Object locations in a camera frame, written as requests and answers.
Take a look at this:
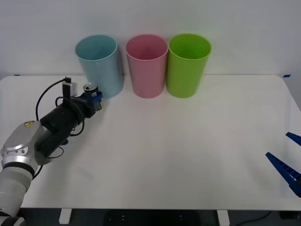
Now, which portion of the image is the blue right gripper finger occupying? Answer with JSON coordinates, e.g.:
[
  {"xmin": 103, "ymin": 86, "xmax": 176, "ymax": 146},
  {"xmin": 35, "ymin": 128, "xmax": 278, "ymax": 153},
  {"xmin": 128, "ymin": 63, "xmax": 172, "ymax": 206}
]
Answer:
[
  {"xmin": 285, "ymin": 132, "xmax": 301, "ymax": 146},
  {"xmin": 265, "ymin": 152, "xmax": 301, "ymax": 198}
]

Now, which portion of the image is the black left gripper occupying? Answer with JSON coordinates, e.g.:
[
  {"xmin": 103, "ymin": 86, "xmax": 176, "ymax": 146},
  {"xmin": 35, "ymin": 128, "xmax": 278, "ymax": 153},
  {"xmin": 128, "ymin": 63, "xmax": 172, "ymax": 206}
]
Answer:
[{"xmin": 63, "ymin": 91, "xmax": 103, "ymax": 120}]

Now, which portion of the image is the black drink can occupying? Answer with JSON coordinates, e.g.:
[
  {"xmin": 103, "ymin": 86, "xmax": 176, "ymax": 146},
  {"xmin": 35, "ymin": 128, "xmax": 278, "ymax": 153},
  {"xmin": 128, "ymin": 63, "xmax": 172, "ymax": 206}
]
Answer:
[{"xmin": 83, "ymin": 82, "xmax": 103, "ymax": 111}]

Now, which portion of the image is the pale blue plastic bin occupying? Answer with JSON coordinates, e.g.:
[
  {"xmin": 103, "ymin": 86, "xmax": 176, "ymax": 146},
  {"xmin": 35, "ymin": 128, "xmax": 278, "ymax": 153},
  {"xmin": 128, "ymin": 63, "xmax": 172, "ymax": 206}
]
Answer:
[{"xmin": 75, "ymin": 34, "xmax": 124, "ymax": 99}]

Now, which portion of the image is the pink plastic bin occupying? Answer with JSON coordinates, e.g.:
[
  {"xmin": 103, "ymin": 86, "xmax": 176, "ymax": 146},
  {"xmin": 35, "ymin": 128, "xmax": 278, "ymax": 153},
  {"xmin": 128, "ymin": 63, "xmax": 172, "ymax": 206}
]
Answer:
[{"xmin": 125, "ymin": 33, "xmax": 169, "ymax": 99}]

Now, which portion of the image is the white table leg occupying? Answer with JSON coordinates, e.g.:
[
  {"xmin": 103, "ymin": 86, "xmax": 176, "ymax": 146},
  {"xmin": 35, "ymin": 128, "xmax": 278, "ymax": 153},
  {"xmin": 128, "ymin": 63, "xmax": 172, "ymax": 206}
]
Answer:
[
  {"xmin": 217, "ymin": 210, "xmax": 230, "ymax": 226},
  {"xmin": 58, "ymin": 208, "xmax": 72, "ymax": 225}
]

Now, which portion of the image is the green plastic bin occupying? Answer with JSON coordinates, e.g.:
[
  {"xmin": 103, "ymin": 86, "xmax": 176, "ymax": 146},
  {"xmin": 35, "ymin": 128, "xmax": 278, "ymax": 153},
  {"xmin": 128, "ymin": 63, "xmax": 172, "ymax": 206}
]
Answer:
[{"xmin": 166, "ymin": 32, "xmax": 212, "ymax": 98}]

